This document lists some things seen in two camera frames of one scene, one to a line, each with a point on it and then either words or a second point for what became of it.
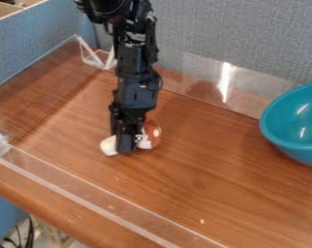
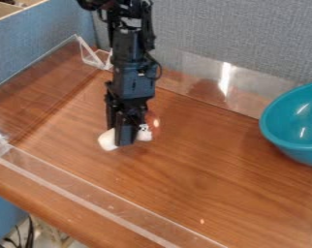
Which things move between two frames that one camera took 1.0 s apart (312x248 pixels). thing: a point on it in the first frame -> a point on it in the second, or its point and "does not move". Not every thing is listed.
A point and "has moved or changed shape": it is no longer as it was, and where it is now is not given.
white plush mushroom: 145,139 has moved or changed shape
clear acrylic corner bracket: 96,58 does not move
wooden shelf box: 1,9 does not move
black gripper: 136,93 does not move
